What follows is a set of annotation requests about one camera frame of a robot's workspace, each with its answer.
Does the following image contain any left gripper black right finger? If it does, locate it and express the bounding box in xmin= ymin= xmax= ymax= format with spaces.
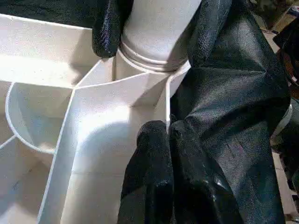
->
xmin=169 ymin=120 xmax=242 ymax=224

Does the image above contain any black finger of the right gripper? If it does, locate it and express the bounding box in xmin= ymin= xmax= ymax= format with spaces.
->
xmin=92 ymin=0 xmax=133 ymax=59
xmin=167 ymin=0 xmax=233 ymax=72

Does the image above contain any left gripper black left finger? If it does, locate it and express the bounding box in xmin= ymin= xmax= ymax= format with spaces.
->
xmin=118 ymin=120 xmax=175 ymax=224

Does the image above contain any white plastic table leg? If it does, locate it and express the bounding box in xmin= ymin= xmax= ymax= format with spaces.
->
xmin=115 ymin=0 xmax=202 ymax=73

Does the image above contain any white plastic table top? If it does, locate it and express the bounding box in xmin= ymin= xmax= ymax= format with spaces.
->
xmin=0 ymin=13 xmax=192 ymax=224

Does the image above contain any black plastic mat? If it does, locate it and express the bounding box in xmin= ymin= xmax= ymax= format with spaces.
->
xmin=0 ymin=0 xmax=292 ymax=224

